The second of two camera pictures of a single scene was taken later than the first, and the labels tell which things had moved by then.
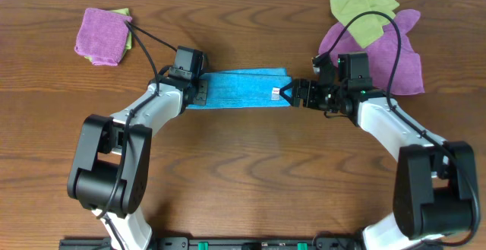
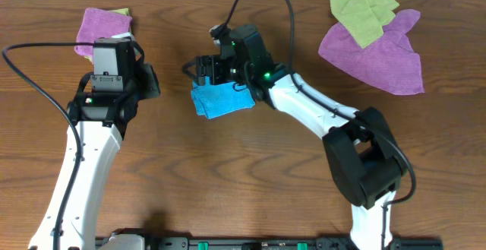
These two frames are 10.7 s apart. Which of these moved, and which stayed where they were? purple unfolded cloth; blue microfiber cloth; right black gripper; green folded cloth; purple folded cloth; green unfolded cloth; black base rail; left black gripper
Moved: left black gripper; right black gripper; blue microfiber cloth
Stayed: green unfolded cloth; black base rail; purple folded cloth; green folded cloth; purple unfolded cloth
